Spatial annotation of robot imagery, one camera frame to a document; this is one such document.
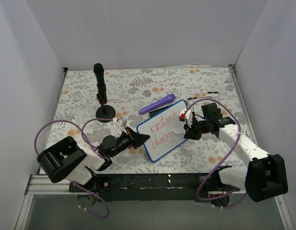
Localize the floral table mat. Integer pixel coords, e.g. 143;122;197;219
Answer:
39;66;264;174

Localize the blue framed whiteboard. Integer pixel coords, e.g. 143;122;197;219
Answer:
136;100;187;162

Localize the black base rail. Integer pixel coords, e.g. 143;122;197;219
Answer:
68;172;231;209

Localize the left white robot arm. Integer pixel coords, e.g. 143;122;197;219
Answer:
37;127;150;192

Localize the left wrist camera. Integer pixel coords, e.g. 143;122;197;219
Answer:
113;117;128;130

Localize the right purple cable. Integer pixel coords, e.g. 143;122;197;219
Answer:
183;98;248;209

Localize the black glitter microphone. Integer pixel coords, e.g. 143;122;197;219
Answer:
149;108;164;117

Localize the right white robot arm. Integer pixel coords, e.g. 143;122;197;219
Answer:
179;101;288;202

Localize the black microphone on stand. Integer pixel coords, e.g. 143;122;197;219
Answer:
93;63;116;123

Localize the purple cable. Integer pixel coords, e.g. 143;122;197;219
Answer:
183;98;248;209
34;117;121;220

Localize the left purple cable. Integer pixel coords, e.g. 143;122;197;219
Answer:
34;117;121;220

